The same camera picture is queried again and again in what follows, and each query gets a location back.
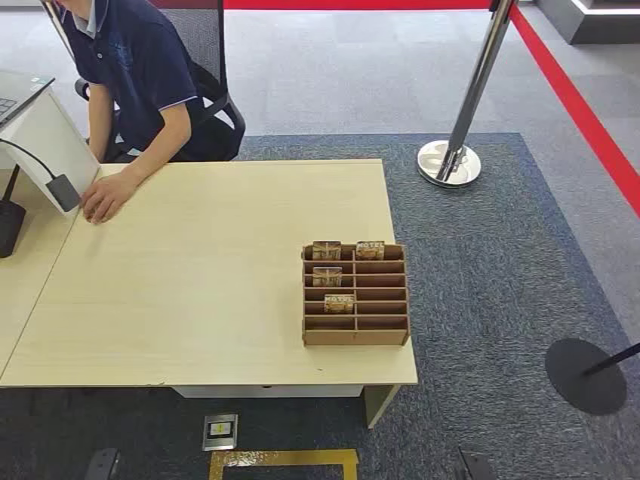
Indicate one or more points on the person's left hand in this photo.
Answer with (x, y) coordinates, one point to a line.
(107, 197)

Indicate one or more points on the brown hotel key card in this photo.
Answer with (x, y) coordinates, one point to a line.
(370, 250)
(327, 276)
(326, 250)
(339, 303)

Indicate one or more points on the person's left forearm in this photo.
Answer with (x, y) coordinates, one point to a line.
(161, 142)

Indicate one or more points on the person's right forearm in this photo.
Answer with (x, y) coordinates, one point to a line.
(100, 122)

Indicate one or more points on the person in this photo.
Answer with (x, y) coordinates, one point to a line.
(135, 66)

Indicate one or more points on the brown wooden card organizer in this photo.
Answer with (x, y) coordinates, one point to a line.
(380, 295)

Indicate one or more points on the grey adapter box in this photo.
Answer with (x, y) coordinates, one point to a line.
(64, 192)

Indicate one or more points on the white laptop stand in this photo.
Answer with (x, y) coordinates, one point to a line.
(50, 139)

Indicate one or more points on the light wooden desk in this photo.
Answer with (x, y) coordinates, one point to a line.
(30, 278)
(200, 265)

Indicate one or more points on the black monitor base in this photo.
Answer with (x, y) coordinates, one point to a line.
(10, 225)

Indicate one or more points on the grey laptop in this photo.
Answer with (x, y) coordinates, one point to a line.
(15, 93)

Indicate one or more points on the black mesh office chair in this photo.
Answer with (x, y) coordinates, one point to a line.
(225, 126)

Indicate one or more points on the dark robot left foot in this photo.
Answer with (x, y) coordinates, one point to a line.
(101, 465)

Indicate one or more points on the dark robot foot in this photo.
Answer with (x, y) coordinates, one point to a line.
(101, 465)
(475, 467)

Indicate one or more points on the silver floor socket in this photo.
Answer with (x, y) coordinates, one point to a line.
(220, 432)

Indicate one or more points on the red barrier belt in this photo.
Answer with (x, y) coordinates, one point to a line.
(350, 4)
(575, 109)

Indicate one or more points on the blue grey carpet rug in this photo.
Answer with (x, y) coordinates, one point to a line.
(500, 265)

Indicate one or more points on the dark robot right foot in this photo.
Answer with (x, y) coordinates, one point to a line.
(475, 467)

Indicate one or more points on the black round stanchion base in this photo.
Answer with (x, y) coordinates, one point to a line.
(575, 384)

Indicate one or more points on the grey raised platform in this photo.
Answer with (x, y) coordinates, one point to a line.
(600, 23)

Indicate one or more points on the black stanchion pole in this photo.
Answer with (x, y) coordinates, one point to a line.
(615, 358)

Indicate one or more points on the yellow floor tape frame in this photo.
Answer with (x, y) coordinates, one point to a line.
(280, 457)

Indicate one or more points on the chrome stanchion post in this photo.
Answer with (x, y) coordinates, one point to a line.
(470, 99)

